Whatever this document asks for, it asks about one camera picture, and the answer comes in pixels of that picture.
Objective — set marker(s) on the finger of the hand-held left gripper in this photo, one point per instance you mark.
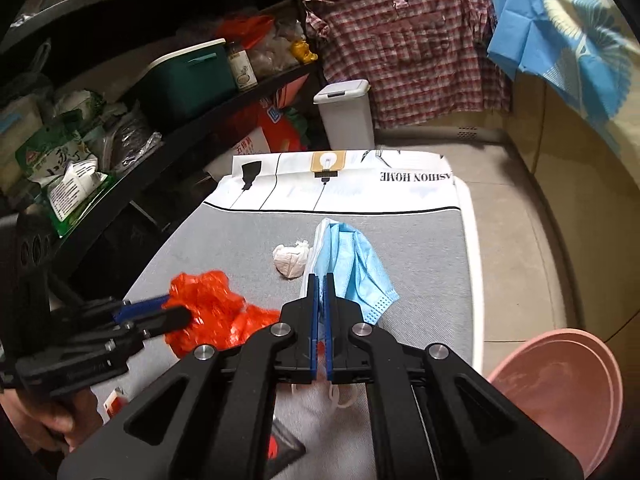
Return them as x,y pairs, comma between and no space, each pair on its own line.
167,319
140,309

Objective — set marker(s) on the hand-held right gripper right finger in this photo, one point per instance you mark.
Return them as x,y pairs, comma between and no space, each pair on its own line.
328,350

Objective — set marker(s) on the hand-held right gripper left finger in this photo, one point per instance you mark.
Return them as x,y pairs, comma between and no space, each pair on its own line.
314,340

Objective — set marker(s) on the red plastic bag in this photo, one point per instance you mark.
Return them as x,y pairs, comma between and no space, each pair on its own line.
215,310

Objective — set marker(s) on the blue face mask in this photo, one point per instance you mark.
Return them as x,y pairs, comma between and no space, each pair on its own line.
360,270

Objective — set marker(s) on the pink plastic basin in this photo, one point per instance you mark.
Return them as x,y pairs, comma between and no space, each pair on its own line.
550,385

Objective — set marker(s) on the white trash bin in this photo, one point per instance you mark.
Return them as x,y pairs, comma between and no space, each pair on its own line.
347,120

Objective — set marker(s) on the person's left hand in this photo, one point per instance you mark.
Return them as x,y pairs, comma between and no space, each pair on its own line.
45,420

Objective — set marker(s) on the red and white box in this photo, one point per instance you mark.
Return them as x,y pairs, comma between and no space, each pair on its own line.
114,402

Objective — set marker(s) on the crumpled white tissue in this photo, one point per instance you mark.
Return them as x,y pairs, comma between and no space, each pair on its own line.
290,260

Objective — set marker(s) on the grey table mat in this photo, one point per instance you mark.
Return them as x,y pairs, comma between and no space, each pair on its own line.
250,240

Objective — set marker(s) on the green and white packet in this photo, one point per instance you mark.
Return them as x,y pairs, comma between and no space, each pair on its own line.
70,195

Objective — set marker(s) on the white printed cloth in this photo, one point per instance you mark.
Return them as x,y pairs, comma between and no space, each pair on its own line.
400,195

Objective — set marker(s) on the clear plastic bag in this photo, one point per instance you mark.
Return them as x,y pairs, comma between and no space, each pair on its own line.
132,135

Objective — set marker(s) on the green food bag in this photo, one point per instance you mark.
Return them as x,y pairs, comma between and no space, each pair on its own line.
45,152

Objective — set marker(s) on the red and white sack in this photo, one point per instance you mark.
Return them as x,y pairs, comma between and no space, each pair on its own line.
270,135

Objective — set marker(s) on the black shelf rack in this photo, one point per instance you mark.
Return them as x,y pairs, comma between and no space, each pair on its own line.
210,110

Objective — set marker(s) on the green storage box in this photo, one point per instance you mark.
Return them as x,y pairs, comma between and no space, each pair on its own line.
185,85

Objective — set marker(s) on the glass jar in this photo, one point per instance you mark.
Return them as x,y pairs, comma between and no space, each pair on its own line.
242,70

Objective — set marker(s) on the clear food bag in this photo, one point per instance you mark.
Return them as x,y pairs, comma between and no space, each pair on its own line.
272,52

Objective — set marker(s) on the yellow figurine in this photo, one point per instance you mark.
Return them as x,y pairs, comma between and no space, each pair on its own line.
302,52

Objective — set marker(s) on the plaid shirt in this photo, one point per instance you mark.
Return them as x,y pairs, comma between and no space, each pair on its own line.
410,60

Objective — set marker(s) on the orange-red plastic bag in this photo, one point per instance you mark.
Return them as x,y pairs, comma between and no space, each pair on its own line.
245,27

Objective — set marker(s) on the blue and cream cloth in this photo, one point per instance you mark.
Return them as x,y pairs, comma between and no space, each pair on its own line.
550,50

